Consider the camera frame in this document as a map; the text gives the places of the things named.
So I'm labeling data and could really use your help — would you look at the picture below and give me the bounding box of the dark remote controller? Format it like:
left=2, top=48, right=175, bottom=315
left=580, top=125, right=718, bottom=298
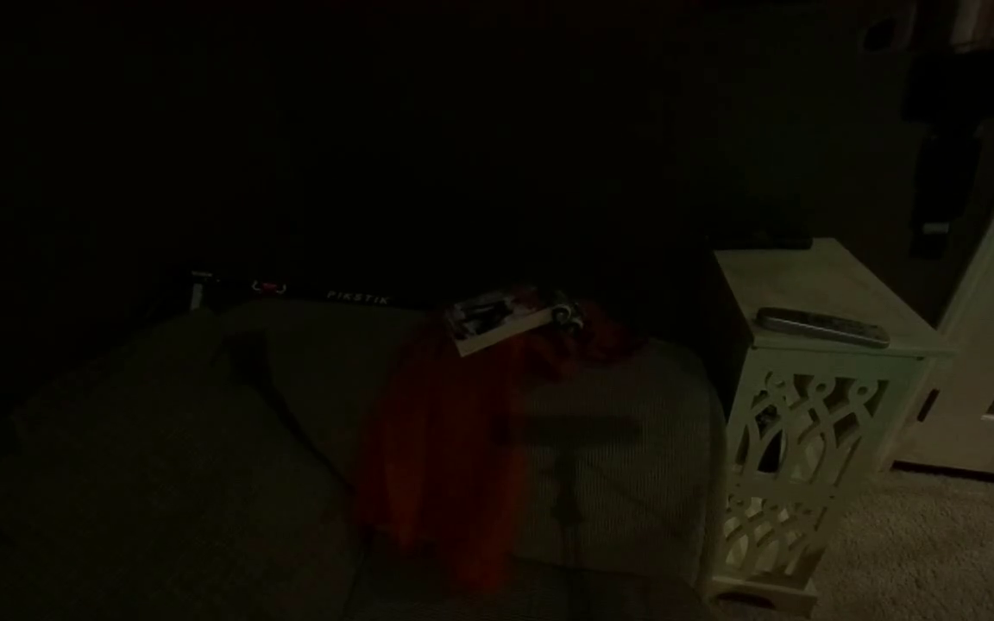
left=751, top=303, right=893, bottom=349

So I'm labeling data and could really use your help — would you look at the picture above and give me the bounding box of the red cloth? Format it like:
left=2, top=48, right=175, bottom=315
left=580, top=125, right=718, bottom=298
left=351, top=290, right=642, bottom=596

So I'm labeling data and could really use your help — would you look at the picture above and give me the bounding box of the dark device with lights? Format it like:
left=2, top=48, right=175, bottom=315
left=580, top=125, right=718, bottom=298
left=245, top=272, right=396, bottom=310

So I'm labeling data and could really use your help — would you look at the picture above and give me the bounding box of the white carved side table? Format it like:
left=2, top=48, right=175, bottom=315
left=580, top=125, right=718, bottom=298
left=697, top=238, right=960, bottom=614

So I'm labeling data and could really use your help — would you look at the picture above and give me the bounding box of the gray sofa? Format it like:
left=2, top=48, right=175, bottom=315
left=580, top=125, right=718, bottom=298
left=0, top=298, right=730, bottom=621

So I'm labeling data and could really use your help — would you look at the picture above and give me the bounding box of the white bookshelf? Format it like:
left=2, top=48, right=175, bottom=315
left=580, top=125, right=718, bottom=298
left=890, top=106, right=994, bottom=487

